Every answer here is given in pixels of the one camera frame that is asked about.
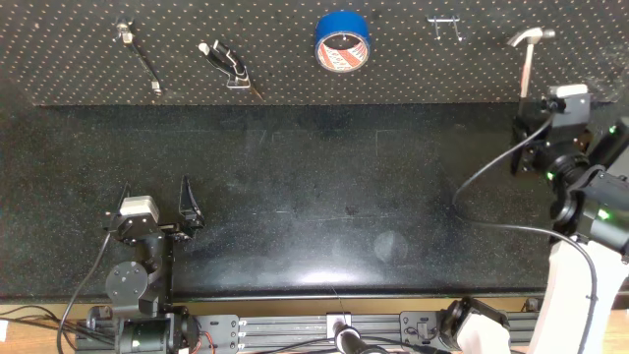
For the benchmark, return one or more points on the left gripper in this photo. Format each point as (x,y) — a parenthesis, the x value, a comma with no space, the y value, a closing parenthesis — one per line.
(182,232)

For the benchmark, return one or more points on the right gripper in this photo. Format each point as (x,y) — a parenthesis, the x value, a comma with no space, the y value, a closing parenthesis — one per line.
(531,128)

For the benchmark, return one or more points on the hammer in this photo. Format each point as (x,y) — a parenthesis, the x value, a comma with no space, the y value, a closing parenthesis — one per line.
(527,64)

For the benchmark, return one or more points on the wrench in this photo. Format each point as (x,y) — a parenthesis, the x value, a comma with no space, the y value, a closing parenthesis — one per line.
(140,60)

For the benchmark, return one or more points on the pliers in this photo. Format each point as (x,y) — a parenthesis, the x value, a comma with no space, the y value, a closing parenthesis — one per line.
(226,61)

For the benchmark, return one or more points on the roll of blue tape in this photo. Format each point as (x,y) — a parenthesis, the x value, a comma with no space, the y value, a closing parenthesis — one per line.
(341,24)

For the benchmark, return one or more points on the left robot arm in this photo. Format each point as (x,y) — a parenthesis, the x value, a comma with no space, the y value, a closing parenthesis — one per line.
(142,285)

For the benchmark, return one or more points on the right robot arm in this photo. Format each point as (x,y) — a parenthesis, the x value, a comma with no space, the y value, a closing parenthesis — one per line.
(570,295)

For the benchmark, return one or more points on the black pegboard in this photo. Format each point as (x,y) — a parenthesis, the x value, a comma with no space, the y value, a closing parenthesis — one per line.
(442,69)

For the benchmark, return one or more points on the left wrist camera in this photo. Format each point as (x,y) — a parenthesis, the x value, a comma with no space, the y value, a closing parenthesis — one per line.
(140,206)

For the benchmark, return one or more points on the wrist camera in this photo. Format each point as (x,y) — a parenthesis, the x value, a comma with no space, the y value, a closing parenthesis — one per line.
(570,98)
(140,206)

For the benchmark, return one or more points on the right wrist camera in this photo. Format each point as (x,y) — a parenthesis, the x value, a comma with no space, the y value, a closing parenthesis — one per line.
(570,98)

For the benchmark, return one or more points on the mounting rail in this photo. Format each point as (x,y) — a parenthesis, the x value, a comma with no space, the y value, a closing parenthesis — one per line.
(285,329)

